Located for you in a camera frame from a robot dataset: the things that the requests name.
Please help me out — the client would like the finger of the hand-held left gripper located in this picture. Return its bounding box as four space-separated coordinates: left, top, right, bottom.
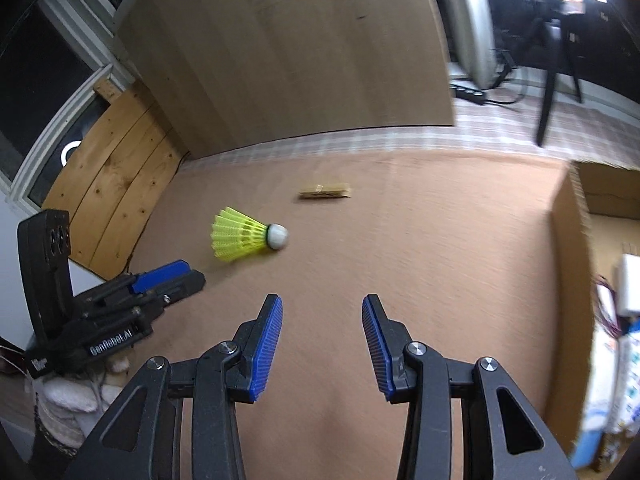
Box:
95 270 207 321
75 260 191 307

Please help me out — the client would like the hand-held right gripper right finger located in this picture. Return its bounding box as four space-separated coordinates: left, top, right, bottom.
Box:
362 295 576 480

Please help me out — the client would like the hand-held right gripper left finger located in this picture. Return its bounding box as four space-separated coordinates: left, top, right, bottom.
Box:
65 295 283 480

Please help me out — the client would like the yellow plastic shuttlecock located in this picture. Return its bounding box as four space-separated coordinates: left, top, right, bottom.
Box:
211 206 290 263

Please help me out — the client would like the brown cardboard box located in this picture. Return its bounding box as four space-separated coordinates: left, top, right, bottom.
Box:
550 160 640 466

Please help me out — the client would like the white sunscreen tube blue cap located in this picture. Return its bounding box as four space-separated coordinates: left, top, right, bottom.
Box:
570 405 608 471

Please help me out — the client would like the elastic hair tie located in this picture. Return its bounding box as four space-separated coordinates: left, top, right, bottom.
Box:
594 275 621 336

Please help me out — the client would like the white tissue pack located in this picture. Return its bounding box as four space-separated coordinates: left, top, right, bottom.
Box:
585 320 640 436

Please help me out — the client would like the white charger adapter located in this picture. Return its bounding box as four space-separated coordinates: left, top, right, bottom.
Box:
617 254 640 317

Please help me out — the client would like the pine plank panel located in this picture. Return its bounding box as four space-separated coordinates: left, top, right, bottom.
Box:
42 80 191 281

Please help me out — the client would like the white shoe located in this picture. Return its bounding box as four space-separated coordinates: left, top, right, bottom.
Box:
35 355 126 453

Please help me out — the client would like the wooden clothespin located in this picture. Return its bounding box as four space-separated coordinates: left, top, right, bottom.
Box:
299 182 352 201

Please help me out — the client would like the large light wood board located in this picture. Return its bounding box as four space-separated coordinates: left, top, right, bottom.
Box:
117 0 456 162

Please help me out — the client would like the plaid mat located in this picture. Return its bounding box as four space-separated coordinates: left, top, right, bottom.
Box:
180 95 640 171

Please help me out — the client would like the black power strip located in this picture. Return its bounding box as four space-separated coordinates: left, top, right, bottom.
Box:
449 84 487 107

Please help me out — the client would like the black tripod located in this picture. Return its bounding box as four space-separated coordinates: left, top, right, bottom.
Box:
520 7 583 147

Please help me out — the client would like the black ring light cable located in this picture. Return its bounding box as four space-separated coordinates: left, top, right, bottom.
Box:
482 47 532 107

